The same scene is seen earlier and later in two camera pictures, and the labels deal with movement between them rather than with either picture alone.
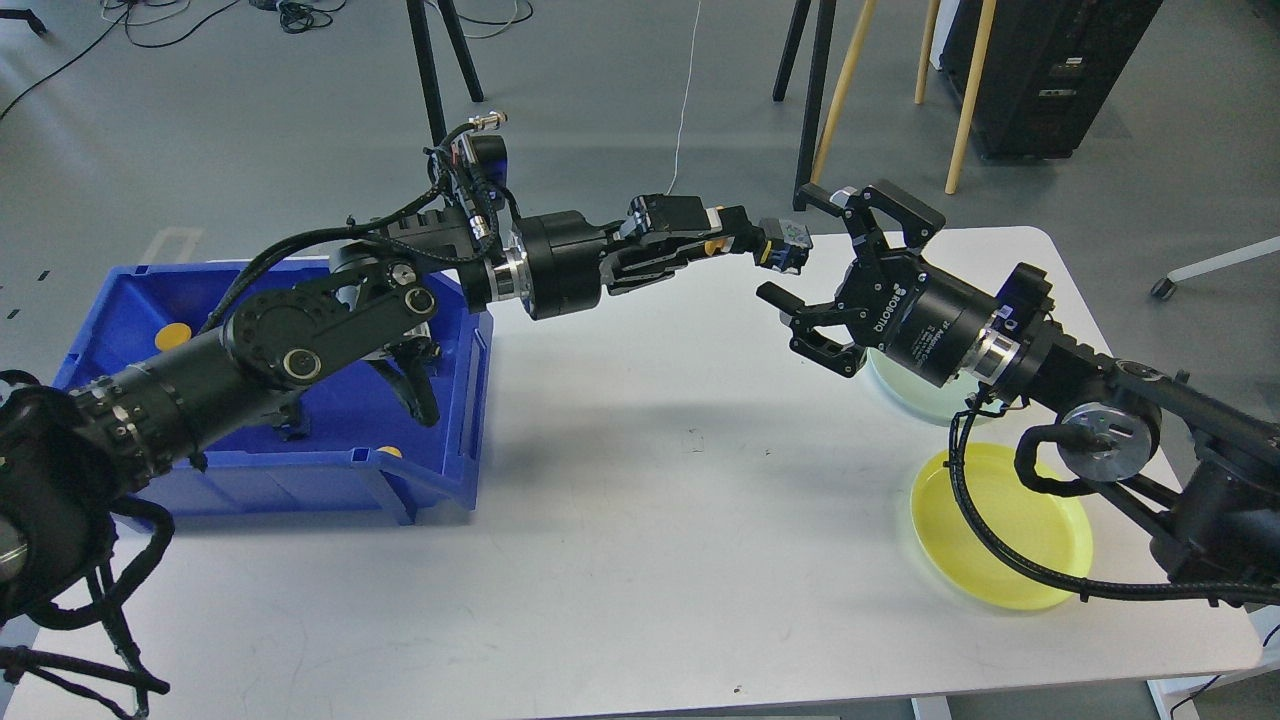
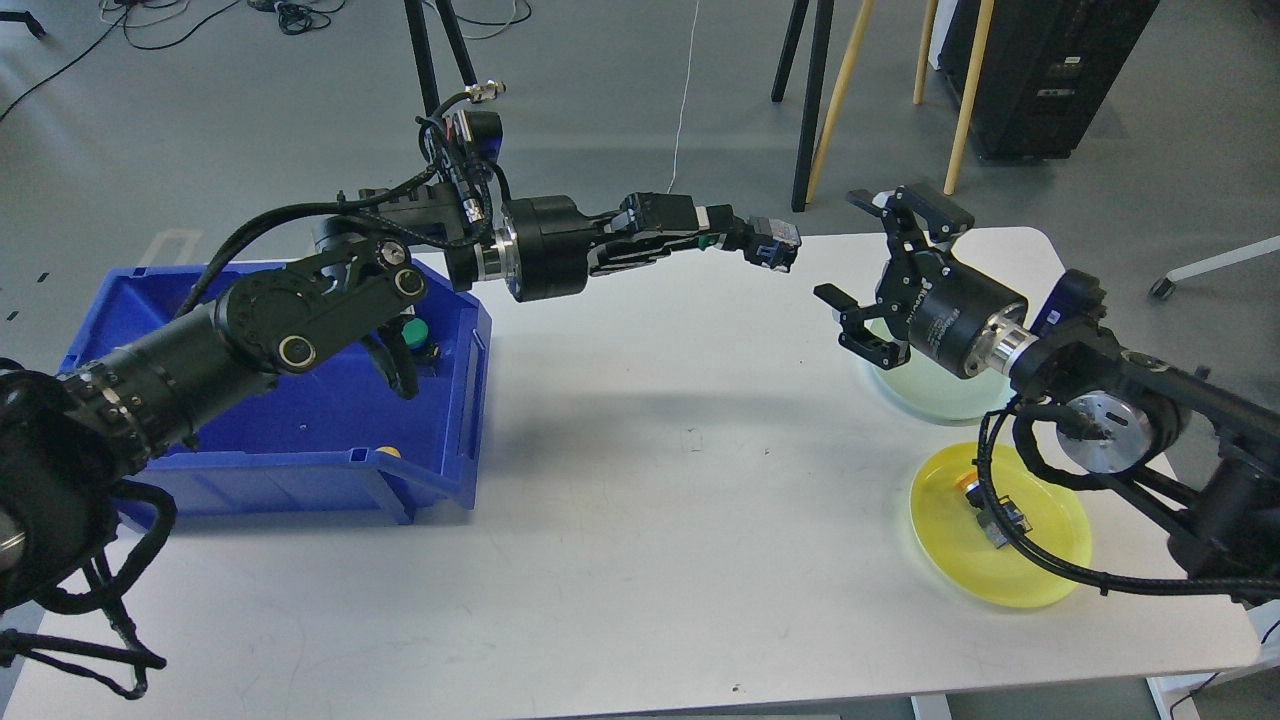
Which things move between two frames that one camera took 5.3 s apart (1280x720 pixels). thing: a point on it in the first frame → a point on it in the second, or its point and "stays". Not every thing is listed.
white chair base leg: [1164, 288] stays
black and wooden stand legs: [795, 34] stays
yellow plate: [1049, 528] stays
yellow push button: [783, 244] → [969, 480]
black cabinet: [1050, 67] stays
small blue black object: [290, 421] → [780, 238]
